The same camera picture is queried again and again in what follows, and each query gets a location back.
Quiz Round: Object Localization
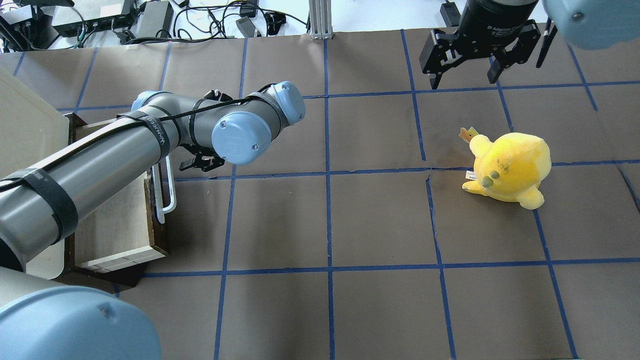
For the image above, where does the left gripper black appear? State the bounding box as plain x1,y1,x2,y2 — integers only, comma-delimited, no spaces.
179,144,226,173

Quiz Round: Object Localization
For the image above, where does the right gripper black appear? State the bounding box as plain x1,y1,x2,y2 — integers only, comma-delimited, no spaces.
419,0,541,90

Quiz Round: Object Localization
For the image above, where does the white drawer handle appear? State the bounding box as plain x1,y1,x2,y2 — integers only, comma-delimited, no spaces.
153,156,178,225

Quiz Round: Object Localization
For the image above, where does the brown wooden drawer cabinet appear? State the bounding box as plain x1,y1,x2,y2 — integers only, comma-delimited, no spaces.
63,112,170,289

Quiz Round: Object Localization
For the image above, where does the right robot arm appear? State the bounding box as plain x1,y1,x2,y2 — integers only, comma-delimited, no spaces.
419,0,640,90

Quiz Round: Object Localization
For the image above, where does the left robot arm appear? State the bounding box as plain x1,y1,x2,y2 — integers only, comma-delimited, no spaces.
0,80,306,360

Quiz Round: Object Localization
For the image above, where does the yellow plush toy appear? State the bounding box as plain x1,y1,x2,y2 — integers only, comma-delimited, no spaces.
459,127,553,210

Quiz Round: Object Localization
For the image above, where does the black power adapter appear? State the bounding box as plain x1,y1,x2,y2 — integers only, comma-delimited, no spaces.
134,0,174,38

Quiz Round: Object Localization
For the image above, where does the cream plastic storage box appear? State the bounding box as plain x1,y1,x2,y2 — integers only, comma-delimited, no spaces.
1,68,70,289

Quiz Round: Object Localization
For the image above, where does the aluminium frame post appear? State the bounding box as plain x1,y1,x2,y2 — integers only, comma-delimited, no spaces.
308,0,334,40

